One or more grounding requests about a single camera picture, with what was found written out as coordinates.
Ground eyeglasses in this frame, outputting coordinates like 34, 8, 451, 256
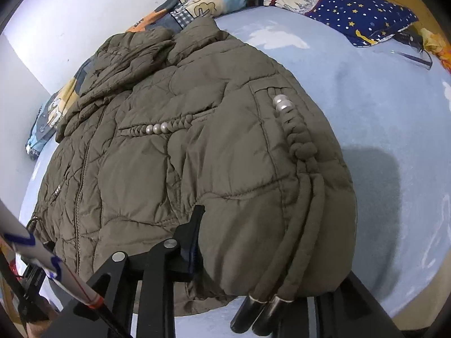
375, 30, 433, 72

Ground orange yellow cloth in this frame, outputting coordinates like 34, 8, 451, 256
421, 27, 451, 75

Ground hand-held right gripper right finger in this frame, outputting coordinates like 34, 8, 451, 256
306, 270, 411, 338

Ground light blue bed sheet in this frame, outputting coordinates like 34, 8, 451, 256
17, 5, 451, 324

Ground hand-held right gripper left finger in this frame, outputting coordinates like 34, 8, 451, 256
40, 204, 205, 338

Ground star print pillow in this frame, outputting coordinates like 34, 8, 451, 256
264, 0, 420, 47

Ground olive quilted puffer jacket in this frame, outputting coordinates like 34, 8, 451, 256
26, 17, 359, 337

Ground white blue marked pole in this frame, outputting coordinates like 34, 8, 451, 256
0, 202, 142, 338

